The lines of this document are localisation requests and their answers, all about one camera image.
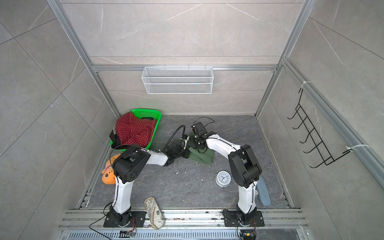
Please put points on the orange plush toy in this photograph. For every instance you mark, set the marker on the orange plush toy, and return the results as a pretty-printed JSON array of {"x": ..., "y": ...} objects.
[{"x": 108, "y": 177}]

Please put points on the white wire mesh basket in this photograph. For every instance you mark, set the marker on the white wire mesh basket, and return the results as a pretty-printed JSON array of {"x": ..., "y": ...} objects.
[{"x": 178, "y": 80}]

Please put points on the patterned beige shoe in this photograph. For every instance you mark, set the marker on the patterned beige shoe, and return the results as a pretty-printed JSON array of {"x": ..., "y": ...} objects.
[{"x": 154, "y": 213}]

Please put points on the green skirt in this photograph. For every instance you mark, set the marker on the green skirt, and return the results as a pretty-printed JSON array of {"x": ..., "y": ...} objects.
[{"x": 205, "y": 156}]

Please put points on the red polka dot skirt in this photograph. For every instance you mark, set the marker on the red polka dot skirt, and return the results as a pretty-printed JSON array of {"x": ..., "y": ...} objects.
[{"x": 131, "y": 130}]

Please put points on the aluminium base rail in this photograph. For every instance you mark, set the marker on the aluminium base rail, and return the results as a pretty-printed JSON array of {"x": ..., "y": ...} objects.
[{"x": 202, "y": 224}]

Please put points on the blue grey insole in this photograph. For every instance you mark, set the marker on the blue grey insole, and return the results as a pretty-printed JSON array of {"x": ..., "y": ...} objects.
[{"x": 264, "y": 196}]

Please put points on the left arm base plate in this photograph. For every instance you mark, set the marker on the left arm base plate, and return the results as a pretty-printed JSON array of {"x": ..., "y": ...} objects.
[{"x": 126, "y": 220}]

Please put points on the green plastic basket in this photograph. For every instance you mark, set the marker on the green plastic basket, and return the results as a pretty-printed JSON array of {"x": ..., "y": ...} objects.
[{"x": 139, "y": 113}]

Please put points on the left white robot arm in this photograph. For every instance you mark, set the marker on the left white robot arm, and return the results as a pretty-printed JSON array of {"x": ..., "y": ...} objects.
[{"x": 128, "y": 166}]

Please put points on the white round clock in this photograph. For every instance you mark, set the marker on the white round clock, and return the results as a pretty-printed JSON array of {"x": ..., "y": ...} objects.
[{"x": 223, "y": 179}]

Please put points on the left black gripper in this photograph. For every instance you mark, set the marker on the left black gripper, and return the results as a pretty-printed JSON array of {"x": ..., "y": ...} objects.
[{"x": 187, "y": 151}]

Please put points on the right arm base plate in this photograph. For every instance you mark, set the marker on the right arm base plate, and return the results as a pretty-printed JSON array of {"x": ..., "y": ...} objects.
[{"x": 236, "y": 218}]

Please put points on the black wall hook rack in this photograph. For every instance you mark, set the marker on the black wall hook rack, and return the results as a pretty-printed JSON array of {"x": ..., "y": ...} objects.
[{"x": 313, "y": 136}]

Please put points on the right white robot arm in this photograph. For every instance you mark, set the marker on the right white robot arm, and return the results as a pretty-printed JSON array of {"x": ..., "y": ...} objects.
[{"x": 244, "y": 166}]

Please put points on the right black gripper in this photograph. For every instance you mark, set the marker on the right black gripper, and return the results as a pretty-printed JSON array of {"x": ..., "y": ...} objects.
[{"x": 192, "y": 142}]

